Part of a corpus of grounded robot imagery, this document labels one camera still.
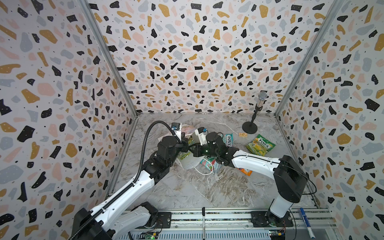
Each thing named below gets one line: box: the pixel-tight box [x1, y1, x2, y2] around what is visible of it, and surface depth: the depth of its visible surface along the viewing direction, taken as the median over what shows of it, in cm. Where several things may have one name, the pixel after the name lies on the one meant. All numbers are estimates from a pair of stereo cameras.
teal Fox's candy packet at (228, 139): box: [222, 133, 234, 147], surface depth 105 cm
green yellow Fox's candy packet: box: [246, 134, 276, 157], surface depth 102 cm
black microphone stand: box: [242, 103, 263, 135], surface depth 115 cm
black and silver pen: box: [202, 207, 206, 240], surface depth 76 cm
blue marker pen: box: [300, 207, 316, 239], surface depth 74 cm
